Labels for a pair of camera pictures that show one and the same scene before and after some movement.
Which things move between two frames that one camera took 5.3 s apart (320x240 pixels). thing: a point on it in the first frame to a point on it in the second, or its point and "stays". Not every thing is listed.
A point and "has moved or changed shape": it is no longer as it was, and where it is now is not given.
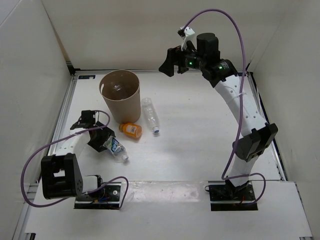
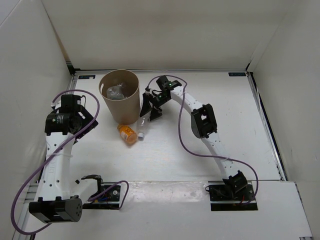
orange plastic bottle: [132, 130] to [127, 133]
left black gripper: [106, 133] to [88, 118]
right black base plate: [229, 197] stays
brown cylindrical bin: [120, 90] stays
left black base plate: [111, 200] stays
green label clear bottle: [112, 145] to [114, 92]
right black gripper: [174, 56] to [147, 107]
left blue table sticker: [86, 77] stays
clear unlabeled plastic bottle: [147, 104] has moved or changed shape
